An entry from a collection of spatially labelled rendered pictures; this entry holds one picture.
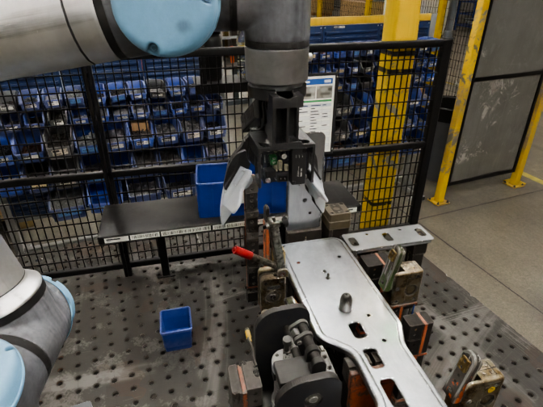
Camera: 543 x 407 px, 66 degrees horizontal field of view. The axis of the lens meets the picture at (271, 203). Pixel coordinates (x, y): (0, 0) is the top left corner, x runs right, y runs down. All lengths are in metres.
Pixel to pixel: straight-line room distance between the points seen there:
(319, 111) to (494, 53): 2.35
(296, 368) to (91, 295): 1.11
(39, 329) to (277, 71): 0.50
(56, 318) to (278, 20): 0.54
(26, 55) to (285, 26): 0.25
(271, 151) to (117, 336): 1.14
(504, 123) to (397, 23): 2.60
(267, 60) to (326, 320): 0.75
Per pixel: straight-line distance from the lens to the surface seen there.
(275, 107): 0.48
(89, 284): 1.80
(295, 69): 0.49
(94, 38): 0.37
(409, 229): 1.49
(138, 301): 1.66
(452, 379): 1.01
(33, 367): 0.69
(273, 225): 1.04
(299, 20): 0.49
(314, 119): 1.58
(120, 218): 1.51
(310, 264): 1.26
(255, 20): 0.49
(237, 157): 0.56
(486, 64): 3.73
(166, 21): 0.33
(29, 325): 0.72
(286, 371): 0.78
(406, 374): 1.02
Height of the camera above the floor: 1.76
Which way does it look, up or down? 29 degrees down
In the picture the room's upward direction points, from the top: straight up
